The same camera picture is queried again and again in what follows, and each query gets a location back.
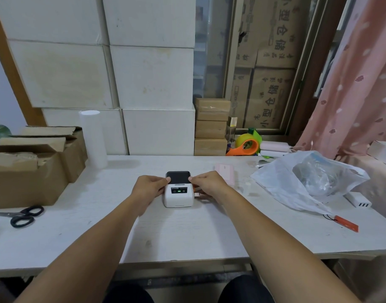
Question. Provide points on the person's left hand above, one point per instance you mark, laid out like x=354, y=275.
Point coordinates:
x=145, y=192

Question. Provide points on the person's right hand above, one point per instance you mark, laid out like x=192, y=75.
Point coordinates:
x=211, y=184

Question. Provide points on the person's right thumb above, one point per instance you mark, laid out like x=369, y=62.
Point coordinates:
x=194, y=181

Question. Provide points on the person's left thumb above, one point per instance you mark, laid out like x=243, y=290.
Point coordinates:
x=163, y=183

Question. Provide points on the white label printer black lid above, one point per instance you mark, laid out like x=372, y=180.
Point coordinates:
x=178, y=197

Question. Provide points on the person's right forearm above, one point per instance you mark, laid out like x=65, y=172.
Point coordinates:
x=281, y=249

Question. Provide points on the person's left forearm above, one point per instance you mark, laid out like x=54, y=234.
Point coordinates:
x=85, y=255

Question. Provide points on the pink flat packet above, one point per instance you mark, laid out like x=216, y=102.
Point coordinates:
x=225, y=173

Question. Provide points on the small brown cardboard box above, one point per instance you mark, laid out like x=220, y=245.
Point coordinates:
x=210, y=147
x=211, y=105
x=210, y=129

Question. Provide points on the clear small box yellow top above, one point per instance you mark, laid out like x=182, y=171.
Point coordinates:
x=231, y=129

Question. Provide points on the orange green tape dispenser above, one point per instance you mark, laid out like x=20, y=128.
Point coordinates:
x=248, y=143

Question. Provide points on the tall white paper roll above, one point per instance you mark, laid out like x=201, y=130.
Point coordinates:
x=93, y=138

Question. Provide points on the white plastic bag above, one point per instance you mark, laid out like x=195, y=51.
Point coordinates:
x=284, y=186

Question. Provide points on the small open cardboard box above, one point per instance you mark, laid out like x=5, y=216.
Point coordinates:
x=74, y=154

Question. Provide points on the stack of white boxes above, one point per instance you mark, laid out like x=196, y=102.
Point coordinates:
x=148, y=75

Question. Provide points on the person's left leg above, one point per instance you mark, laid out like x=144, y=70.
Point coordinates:
x=129, y=295

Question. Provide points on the person's leg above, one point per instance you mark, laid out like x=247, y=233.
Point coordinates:
x=246, y=290
x=129, y=295

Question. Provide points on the person's right leg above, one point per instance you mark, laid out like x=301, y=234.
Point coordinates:
x=246, y=290

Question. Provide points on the large open cardboard box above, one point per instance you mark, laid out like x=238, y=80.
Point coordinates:
x=25, y=179

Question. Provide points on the stack of printed cardboard cartons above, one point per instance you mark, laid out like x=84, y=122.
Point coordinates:
x=270, y=66

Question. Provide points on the red hang tag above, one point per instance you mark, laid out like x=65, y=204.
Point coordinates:
x=346, y=223

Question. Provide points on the white multi-port charger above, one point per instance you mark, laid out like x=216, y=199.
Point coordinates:
x=358, y=200

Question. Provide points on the pink patterned curtain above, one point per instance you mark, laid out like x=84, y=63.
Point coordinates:
x=360, y=91

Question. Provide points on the flat white box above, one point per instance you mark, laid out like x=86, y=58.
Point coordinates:
x=382, y=153

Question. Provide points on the brown window frame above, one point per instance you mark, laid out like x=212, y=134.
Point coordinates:
x=309, y=75

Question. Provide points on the wooden post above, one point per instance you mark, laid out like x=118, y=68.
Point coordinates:
x=12, y=72

